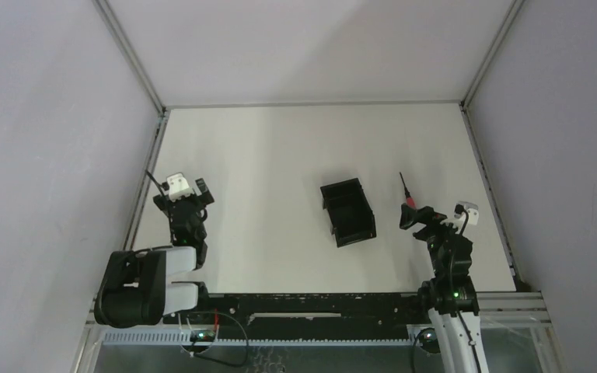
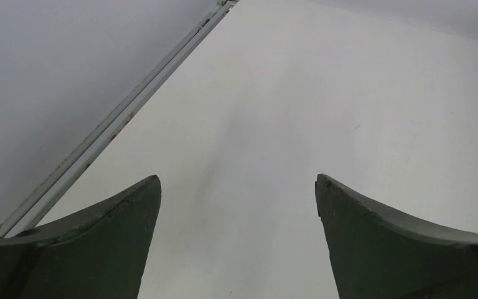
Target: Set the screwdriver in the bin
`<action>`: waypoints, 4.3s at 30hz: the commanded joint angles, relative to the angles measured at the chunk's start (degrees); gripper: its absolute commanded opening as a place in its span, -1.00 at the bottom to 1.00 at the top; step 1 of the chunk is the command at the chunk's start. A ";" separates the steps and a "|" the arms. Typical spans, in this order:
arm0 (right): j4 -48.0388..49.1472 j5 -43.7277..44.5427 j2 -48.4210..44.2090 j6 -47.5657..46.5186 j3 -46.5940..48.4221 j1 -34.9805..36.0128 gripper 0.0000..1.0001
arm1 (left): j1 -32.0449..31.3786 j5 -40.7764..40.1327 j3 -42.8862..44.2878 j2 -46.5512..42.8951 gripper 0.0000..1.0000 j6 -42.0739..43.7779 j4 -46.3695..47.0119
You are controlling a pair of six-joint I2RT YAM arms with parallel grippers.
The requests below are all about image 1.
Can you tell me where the white slotted cable duct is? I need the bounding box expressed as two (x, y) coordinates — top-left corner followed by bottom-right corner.
(100, 329), (418, 347)

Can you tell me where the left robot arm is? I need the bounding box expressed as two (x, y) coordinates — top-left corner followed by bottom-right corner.
(93, 173), (215, 329)

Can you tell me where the black mounting rail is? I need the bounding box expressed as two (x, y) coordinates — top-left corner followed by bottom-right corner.
(190, 292), (430, 341)

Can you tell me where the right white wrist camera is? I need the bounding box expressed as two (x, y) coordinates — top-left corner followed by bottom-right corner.
(441, 201), (480, 230)

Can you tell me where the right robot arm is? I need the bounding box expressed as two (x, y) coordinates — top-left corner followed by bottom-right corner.
(399, 200), (489, 372)

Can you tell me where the red black screwdriver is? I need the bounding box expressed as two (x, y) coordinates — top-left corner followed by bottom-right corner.
(400, 173), (417, 210)

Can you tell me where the black loop cable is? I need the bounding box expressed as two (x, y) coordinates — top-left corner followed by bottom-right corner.
(179, 309), (250, 369)

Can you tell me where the black plastic bin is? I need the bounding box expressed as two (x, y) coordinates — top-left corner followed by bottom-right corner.
(320, 178), (377, 248)

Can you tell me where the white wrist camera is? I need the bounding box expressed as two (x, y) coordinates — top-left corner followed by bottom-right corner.
(166, 173), (195, 202)
(441, 201), (480, 230)

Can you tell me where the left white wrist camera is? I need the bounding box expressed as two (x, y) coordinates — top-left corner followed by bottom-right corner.
(166, 173), (195, 202)

